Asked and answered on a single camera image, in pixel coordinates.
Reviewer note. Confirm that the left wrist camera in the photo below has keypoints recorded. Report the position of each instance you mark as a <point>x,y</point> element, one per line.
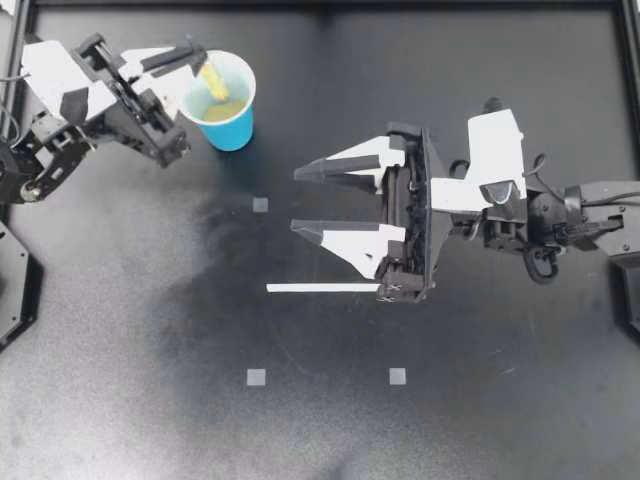
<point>50,70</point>

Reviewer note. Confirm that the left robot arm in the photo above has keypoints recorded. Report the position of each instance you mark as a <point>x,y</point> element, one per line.
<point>45,170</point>

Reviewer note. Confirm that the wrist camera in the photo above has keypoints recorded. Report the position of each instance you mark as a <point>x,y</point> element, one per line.
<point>50,70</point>
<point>492,145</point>

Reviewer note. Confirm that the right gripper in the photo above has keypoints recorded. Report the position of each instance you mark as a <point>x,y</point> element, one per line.
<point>436,210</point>

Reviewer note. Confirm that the blue cup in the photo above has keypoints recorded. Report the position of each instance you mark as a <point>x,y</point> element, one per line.
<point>230,130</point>

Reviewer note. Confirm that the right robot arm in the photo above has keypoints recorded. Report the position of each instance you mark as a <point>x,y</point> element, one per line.
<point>600,200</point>

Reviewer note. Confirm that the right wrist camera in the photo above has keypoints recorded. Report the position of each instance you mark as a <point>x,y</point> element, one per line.
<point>492,145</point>

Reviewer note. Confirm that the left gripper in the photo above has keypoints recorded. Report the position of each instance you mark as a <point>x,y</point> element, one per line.
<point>150,132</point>

